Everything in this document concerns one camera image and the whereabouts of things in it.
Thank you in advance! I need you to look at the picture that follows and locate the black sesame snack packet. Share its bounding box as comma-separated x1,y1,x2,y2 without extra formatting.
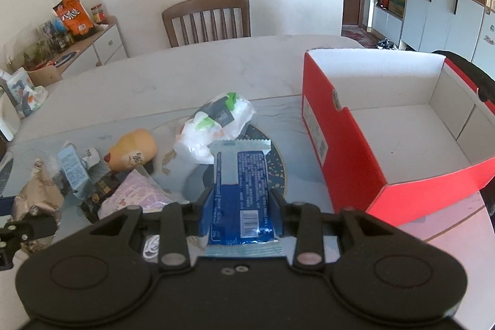
80,173,120,224

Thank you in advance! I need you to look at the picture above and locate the yellow capybara plush toy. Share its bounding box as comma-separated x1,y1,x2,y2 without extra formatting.
103,128,158,173

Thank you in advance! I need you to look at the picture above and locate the pink white snack bag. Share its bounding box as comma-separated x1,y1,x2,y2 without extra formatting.
97,167,186,219

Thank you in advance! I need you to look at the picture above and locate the orange snack bag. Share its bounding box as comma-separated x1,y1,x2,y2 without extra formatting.
53,0,97,41

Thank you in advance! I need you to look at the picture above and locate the clear bag dark dried food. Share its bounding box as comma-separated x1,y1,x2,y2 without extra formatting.
57,144,92,200

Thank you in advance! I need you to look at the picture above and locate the black padded chair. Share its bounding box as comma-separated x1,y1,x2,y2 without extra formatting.
434,50,495,103

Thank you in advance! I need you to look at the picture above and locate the blue white snack packet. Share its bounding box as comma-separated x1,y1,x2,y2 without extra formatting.
205,140,284,258

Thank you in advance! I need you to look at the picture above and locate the red white cardboard box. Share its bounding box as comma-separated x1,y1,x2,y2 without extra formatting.
302,49,494,226

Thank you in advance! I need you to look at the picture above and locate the white patterned plastic bag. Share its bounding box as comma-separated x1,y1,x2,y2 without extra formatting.
1,67,49,117

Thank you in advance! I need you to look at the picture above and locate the white wooden side cabinet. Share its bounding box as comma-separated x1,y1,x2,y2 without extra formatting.
23,15,128,87

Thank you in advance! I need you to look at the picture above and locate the white green tissue pack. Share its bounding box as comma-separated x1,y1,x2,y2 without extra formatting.
174,92,256,164

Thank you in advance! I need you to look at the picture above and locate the wooden dining chair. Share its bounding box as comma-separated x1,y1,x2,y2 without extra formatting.
162,0,251,48

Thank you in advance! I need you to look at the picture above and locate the beige brown snack bag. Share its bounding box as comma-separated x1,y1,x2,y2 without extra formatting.
11,158,64,230

